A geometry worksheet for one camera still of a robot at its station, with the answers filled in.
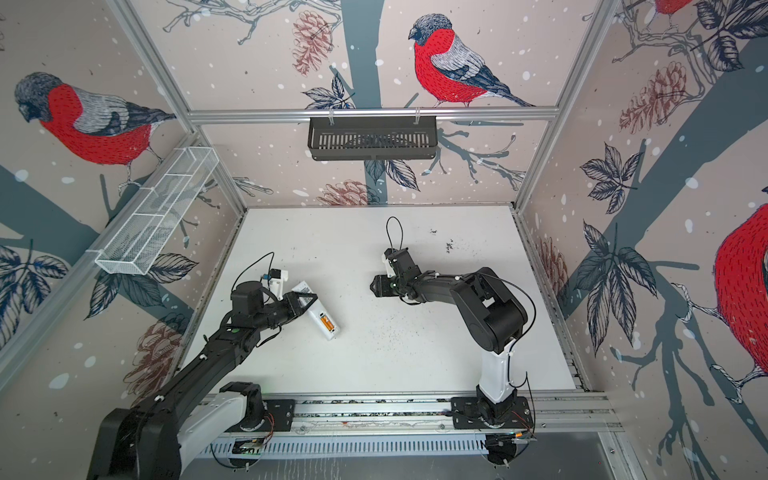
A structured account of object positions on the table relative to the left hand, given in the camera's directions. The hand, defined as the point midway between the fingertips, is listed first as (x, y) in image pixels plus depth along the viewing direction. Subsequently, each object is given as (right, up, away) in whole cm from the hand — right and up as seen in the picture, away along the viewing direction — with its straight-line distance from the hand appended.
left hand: (313, 298), depth 81 cm
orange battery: (+3, -6, 0) cm, 7 cm away
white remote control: (+1, -4, +1) cm, 4 cm away
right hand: (+17, 0, +15) cm, 23 cm away
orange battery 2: (+4, -7, +1) cm, 8 cm away
